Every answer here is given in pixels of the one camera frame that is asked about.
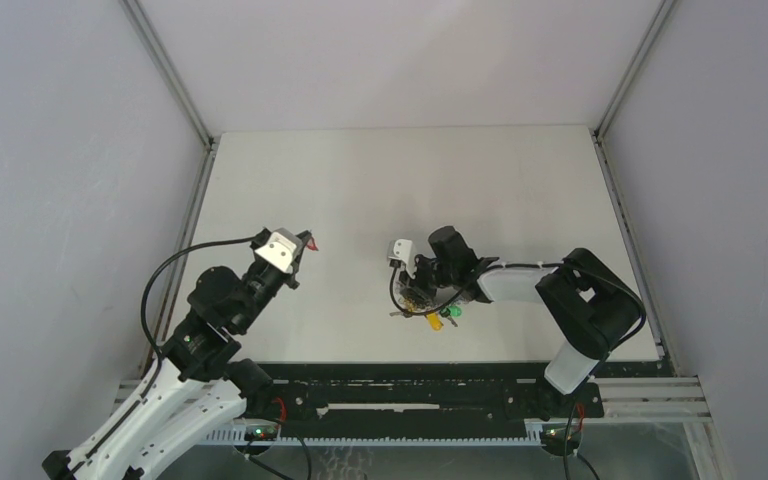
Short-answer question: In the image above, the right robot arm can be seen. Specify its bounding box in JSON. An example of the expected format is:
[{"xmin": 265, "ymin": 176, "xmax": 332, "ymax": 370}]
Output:
[{"xmin": 387, "ymin": 226, "xmax": 647, "ymax": 416}]

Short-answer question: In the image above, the white cable duct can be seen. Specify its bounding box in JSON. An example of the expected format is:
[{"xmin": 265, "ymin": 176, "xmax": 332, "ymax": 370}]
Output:
[{"xmin": 197, "ymin": 423, "xmax": 547, "ymax": 447}]

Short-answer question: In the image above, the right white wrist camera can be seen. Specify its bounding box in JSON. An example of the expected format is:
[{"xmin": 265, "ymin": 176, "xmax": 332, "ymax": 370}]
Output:
[{"xmin": 387, "ymin": 239, "xmax": 416, "ymax": 279}]

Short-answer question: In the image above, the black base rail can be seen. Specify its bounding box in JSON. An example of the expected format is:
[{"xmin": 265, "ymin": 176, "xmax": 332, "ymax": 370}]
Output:
[{"xmin": 262, "ymin": 362, "xmax": 605, "ymax": 439}]

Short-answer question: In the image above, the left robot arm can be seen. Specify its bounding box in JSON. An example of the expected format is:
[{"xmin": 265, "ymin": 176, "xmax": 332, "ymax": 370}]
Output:
[{"xmin": 42, "ymin": 229, "xmax": 315, "ymax": 479}]

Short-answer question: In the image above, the key with red tag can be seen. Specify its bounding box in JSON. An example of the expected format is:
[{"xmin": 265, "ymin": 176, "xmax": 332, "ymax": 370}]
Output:
[{"xmin": 305, "ymin": 232, "xmax": 319, "ymax": 251}]

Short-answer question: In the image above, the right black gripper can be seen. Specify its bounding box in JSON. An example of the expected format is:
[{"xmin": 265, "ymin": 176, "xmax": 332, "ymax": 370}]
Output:
[{"xmin": 399, "ymin": 253, "xmax": 457, "ymax": 301}]

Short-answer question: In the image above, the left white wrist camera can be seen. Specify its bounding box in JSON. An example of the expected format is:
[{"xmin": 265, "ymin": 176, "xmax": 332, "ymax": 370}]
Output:
[{"xmin": 251, "ymin": 228, "xmax": 303, "ymax": 274}]

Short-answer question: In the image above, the metal key organizer ring plate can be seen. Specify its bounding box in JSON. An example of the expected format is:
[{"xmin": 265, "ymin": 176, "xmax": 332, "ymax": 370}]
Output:
[{"xmin": 389, "ymin": 283, "xmax": 464, "ymax": 331}]

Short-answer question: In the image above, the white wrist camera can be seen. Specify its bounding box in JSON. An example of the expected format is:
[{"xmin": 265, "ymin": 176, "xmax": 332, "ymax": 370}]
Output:
[
  {"xmin": 387, "ymin": 239, "xmax": 416, "ymax": 279},
  {"xmin": 251, "ymin": 228, "xmax": 303, "ymax": 274}
]

